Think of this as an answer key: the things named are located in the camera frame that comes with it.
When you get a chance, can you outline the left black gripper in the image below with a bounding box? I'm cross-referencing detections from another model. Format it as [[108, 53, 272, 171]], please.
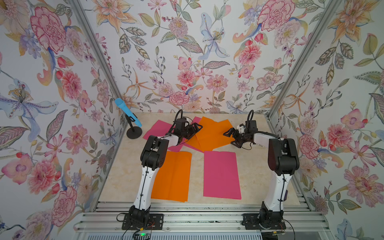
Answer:
[[179, 122, 202, 141]]

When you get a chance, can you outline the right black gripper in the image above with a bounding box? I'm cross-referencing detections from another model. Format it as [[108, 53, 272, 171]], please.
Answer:
[[223, 127, 249, 147]]

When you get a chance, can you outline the orange paper sheet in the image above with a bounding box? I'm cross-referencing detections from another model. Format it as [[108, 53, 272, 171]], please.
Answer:
[[185, 117, 235, 152], [152, 152, 192, 203]]

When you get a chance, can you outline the pink paper sheet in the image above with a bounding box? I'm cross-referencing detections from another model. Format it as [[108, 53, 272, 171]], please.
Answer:
[[184, 117, 204, 153], [204, 151, 242, 200]]

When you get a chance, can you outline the pink paper far left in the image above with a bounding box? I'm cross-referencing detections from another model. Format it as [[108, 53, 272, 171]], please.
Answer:
[[143, 120, 182, 152]]

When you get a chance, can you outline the blue microphone on stand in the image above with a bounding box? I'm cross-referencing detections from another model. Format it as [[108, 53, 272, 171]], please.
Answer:
[[115, 98, 143, 139]]

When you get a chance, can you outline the controller box green light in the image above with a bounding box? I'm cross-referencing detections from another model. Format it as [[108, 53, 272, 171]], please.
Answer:
[[132, 232, 152, 240]]

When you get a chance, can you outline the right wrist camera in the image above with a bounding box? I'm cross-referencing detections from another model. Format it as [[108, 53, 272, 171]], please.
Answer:
[[237, 124, 247, 135]]

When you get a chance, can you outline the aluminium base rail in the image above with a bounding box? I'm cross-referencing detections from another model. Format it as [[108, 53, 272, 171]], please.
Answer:
[[75, 202, 334, 240]]

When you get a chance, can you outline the left aluminium corner post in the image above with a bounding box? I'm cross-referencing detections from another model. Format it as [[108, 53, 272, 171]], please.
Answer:
[[65, 0, 130, 116]]

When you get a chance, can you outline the aluminium corner post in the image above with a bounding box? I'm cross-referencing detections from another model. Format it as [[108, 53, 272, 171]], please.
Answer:
[[266, 0, 340, 121], [65, 0, 130, 116]]

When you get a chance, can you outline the right aluminium corner post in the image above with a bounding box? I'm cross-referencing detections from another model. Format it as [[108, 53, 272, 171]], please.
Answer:
[[266, 0, 340, 121]]

